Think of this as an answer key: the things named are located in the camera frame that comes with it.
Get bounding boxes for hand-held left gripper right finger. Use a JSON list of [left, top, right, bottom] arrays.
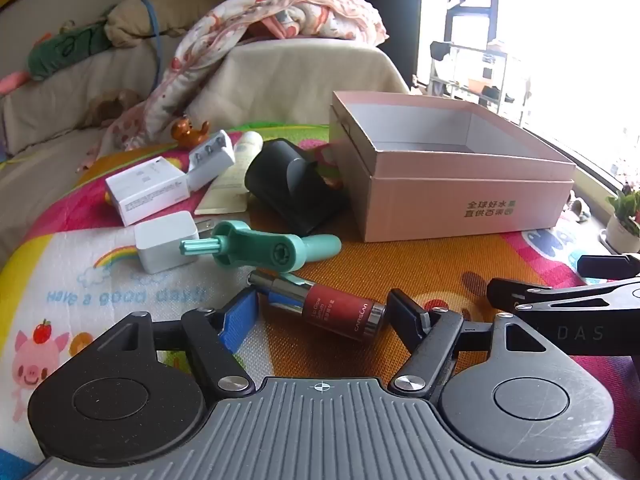
[[386, 288, 532, 407]]

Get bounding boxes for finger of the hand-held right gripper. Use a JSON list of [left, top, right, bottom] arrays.
[[577, 254, 640, 277], [487, 277, 640, 318]]

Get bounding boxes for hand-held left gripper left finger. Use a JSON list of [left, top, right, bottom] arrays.
[[102, 287, 259, 397]]

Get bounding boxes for mint green handheld tool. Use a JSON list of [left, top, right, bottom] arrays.
[[180, 220, 343, 273]]

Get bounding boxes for red lip gloss bottle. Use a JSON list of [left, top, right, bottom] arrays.
[[248, 270, 387, 344]]

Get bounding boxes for pink cardboard box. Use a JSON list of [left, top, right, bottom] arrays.
[[329, 91, 576, 244]]

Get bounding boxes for black plastic holder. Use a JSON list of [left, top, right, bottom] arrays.
[[244, 138, 350, 237]]

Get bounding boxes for white rectangular carton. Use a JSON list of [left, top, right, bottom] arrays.
[[104, 157, 188, 226]]

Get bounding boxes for potted green plant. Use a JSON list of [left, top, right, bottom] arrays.
[[599, 180, 640, 255]]

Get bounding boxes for white cube charger plug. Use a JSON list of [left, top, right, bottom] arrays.
[[134, 210, 214, 275]]

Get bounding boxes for cream cosmetic tube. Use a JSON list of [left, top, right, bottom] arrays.
[[194, 131, 264, 217]]

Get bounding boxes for white multi-pin adapter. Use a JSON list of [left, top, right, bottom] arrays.
[[187, 129, 236, 192]]

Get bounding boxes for brown toy figure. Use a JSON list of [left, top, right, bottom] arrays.
[[171, 115, 210, 150]]

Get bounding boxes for beige covered sofa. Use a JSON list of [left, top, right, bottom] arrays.
[[0, 0, 411, 261]]

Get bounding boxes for pink printed blanket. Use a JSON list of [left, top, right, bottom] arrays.
[[80, 0, 390, 171]]

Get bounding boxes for beige pillow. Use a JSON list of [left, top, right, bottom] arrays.
[[106, 0, 228, 50]]

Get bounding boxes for green plush toy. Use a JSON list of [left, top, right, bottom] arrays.
[[27, 4, 117, 81]]

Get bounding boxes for pink plush toy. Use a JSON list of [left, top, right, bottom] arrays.
[[0, 71, 32, 95]]

